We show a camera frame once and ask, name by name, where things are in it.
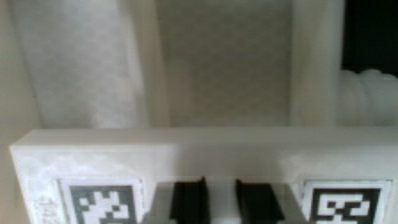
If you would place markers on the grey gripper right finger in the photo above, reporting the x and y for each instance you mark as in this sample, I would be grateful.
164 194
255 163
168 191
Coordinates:
256 201

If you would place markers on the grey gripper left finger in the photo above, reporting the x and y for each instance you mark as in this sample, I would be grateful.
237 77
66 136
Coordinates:
191 203

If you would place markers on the white cabinet box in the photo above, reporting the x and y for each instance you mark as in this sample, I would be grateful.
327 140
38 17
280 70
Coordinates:
176 63

